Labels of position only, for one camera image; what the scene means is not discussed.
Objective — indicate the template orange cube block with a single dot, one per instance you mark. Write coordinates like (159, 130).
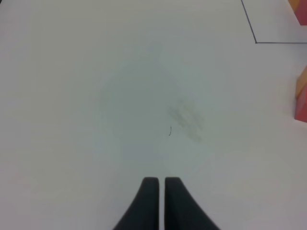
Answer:
(294, 4)

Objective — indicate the template red cube block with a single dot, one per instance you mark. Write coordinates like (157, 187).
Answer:
(301, 13)

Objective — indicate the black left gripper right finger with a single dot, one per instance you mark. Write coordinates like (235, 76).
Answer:
(181, 211)

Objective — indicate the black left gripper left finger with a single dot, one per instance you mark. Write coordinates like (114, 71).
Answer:
(143, 213)

